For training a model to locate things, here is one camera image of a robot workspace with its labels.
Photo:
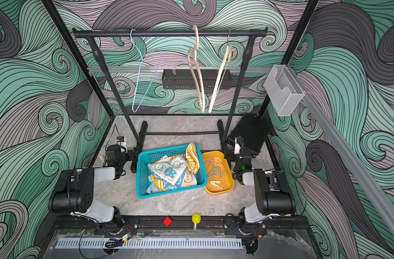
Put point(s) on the black clothes rack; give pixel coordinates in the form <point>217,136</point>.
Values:
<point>223,130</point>

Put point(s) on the yellow ball knob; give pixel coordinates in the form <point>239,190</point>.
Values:
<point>196,219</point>

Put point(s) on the mint green clothespin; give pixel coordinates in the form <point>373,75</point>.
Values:
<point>216,171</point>

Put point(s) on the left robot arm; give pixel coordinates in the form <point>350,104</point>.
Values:
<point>74,191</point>

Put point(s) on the teal plastic basket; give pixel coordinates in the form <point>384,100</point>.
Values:
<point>152,156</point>

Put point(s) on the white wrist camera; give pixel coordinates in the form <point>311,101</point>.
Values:
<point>121,141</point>
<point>239,144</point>

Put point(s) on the white slotted cable duct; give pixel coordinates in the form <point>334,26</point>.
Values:
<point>153,243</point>

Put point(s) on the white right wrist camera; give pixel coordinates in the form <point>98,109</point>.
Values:
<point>239,144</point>

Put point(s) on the orange clothespin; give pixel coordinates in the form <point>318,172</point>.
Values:
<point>215,162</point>

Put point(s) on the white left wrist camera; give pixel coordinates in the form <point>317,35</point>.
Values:
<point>121,141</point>

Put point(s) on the cream plastic hanger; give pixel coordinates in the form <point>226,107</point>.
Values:
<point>221,73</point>

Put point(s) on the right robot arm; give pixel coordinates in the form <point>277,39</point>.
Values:
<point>272,194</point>

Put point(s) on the white clothespin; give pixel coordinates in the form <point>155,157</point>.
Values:
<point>216,184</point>

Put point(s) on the red diamond marker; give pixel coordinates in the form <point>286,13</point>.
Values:
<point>167,221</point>

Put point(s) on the light blue wire hanger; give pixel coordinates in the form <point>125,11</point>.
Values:
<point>142,56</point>

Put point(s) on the orange plastic tray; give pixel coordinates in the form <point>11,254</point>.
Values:
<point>227,182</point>

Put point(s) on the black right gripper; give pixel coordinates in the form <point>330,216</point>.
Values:
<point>231,154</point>

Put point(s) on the blue rabbit print towel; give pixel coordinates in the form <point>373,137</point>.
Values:
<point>167,174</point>

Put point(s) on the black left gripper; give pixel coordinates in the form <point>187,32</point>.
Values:
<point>131,157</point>

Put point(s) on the yellow striped towel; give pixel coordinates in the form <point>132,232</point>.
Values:
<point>192,158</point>

